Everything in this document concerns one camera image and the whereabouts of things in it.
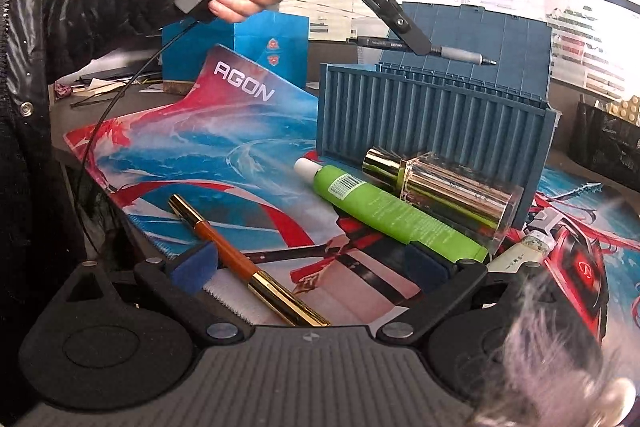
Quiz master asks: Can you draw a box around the striped glass desk partition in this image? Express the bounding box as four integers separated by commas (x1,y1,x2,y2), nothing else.
300,0,640,102

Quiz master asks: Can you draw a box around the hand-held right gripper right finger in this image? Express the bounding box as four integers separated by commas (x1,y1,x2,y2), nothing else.
377,247,556,348

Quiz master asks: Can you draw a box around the dark notebook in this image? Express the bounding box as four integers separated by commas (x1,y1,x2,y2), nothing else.
77,49,164,84

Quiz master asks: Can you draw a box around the black mesh desk organizer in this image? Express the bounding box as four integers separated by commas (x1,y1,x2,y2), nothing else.
567,101,640,180

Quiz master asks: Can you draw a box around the white fur trim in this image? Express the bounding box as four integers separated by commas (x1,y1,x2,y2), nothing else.
470,277,637,427

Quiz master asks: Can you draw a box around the thin black cable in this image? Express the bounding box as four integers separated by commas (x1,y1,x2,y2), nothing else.
75,18,201,258

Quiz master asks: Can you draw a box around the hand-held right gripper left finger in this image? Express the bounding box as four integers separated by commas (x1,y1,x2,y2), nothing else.
50,243,248,348

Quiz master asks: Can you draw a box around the blue paper gift bag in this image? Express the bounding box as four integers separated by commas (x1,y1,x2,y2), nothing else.
161,11,310,90

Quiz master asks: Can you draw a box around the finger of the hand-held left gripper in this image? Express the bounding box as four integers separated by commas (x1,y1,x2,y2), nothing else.
382,0,432,56

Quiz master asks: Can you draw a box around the orange and gold pen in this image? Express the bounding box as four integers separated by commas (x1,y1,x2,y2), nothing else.
168,194,332,328

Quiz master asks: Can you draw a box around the black pen with grey grip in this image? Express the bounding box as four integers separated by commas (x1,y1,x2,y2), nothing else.
347,36,498,68

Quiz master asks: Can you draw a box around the printed red blue mouse mat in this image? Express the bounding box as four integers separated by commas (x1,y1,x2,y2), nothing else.
64,44,640,358

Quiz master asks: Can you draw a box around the green tube with white cap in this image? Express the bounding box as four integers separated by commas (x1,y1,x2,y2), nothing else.
293,157,490,264

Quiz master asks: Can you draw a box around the clear gold perfume bottle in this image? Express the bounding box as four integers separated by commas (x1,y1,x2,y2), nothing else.
362,147,525,254

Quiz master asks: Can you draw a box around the yellow pill blister pack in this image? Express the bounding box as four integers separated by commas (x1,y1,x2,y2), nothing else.
607,96,640,125

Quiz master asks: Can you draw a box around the blue container-shaped storage box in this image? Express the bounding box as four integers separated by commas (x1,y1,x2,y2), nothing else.
316,2,560,228

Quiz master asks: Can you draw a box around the person's black jacket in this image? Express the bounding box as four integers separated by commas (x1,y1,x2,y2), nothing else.
0,0,131,427

